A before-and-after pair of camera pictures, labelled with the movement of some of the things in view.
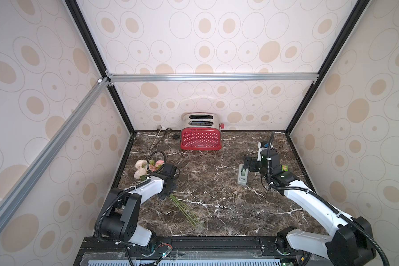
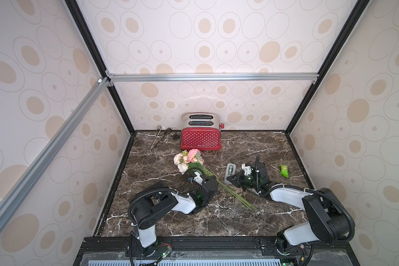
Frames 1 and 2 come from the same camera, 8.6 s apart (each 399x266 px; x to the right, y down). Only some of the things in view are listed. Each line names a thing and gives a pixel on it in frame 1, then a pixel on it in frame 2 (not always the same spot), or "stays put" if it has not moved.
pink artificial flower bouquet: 143,168 → 192,158
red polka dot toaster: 201,131 stays put
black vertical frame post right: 356,15 stays put
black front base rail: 105,251 stays put
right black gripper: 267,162 → 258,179
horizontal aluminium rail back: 300,77 stays put
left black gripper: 163,195 → 216,182
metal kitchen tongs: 168,131 stays put
